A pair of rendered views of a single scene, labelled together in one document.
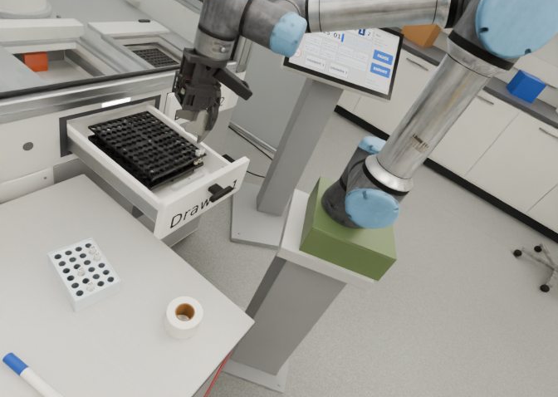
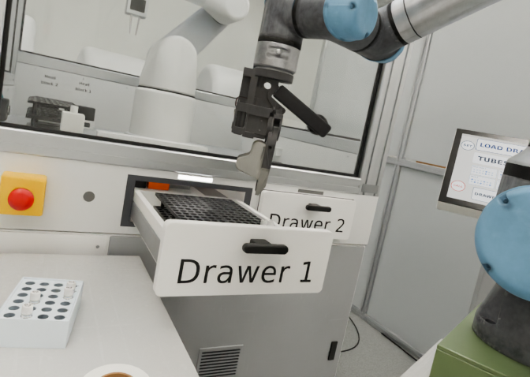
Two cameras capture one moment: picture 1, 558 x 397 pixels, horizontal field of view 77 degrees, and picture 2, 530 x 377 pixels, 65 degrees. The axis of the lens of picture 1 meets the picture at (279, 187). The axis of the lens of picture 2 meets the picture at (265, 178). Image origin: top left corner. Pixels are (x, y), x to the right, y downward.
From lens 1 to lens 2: 0.49 m
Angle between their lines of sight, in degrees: 49
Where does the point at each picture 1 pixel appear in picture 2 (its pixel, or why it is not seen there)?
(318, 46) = (491, 179)
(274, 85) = (461, 284)
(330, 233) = (482, 363)
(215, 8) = (269, 9)
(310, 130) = not seen: hidden behind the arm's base
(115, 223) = (132, 293)
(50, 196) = (88, 259)
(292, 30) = not seen: outside the picture
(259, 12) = not seen: outside the picture
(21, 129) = (87, 173)
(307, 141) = not seen: hidden behind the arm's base
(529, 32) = not seen: outside the picture
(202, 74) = (260, 94)
